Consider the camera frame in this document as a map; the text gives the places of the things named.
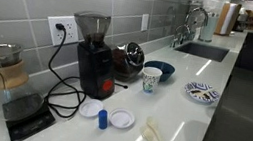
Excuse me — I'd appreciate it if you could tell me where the blue patterned paper bowl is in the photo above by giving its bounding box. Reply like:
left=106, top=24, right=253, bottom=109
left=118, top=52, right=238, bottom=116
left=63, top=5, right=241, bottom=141
left=182, top=79, right=222, bottom=105

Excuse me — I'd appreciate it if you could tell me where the roasted coffee beans pile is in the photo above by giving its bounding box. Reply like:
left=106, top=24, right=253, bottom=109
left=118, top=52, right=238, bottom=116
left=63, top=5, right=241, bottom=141
left=189, top=86, right=215, bottom=101

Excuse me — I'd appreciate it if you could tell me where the patterned white paper cup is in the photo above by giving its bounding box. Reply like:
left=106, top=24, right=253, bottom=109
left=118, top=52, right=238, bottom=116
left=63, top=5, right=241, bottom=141
left=139, top=65, right=164, bottom=96

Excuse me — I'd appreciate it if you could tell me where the dark blue bowl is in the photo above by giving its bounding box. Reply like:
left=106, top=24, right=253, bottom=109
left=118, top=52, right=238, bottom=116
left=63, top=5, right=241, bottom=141
left=141, top=58, right=177, bottom=85

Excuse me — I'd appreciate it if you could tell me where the thin black rod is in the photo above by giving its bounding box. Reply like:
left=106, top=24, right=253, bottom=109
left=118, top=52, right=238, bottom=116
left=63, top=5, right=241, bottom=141
left=113, top=82, right=129, bottom=90

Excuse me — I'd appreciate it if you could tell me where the black coffee grinder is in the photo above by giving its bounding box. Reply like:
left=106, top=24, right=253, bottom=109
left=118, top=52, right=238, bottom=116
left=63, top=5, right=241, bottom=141
left=61, top=8, right=126, bottom=102

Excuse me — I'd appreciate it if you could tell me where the white plastic lid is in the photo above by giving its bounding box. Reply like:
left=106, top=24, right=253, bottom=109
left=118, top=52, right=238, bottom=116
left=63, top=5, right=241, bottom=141
left=106, top=105, right=138, bottom=131
left=77, top=96, right=106, bottom=120

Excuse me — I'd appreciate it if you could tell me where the small blue cylinder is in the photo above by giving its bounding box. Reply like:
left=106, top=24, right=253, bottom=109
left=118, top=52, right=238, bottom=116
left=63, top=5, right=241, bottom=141
left=96, top=108, right=110, bottom=131

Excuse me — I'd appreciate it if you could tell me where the cream plastic spoon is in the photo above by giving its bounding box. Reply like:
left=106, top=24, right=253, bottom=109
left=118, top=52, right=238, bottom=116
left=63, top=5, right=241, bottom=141
left=142, top=115, right=178, bottom=141

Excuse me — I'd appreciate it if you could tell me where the small chrome faucet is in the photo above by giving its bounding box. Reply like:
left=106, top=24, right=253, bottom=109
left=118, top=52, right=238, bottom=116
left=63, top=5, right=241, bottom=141
left=169, top=22, right=192, bottom=51

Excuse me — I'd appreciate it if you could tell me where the dark undermount sink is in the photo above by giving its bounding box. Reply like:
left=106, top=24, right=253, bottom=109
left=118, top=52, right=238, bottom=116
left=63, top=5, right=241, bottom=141
left=172, top=38, right=231, bottom=64

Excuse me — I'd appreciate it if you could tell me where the pale green canister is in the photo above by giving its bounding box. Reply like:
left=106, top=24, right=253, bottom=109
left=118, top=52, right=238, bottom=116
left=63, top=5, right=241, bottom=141
left=199, top=11, right=220, bottom=44

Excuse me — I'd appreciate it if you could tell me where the tall chrome sink faucet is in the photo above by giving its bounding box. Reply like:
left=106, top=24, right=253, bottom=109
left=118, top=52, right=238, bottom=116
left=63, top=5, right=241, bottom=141
left=182, top=5, right=211, bottom=43

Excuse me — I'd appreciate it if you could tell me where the black digital kitchen scale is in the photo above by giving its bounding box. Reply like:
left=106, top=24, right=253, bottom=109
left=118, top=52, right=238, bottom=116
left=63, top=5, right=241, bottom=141
left=0, top=96, right=59, bottom=141

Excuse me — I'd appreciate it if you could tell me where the glass pour-over coffee carafe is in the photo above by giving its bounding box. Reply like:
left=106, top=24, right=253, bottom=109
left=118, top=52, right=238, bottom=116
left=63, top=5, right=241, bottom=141
left=0, top=41, right=53, bottom=126

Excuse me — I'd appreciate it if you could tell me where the white wall switch plate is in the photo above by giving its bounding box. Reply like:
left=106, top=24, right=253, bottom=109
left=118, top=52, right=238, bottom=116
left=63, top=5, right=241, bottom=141
left=139, top=12, right=151, bottom=33

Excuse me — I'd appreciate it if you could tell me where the white four-socket wall outlet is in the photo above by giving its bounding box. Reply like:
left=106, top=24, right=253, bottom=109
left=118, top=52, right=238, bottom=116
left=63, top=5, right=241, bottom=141
left=43, top=11, right=84, bottom=50

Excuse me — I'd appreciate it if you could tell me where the black power cable with plug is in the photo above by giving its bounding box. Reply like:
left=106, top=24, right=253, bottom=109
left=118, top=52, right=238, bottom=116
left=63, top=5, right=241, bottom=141
left=40, top=21, right=97, bottom=123

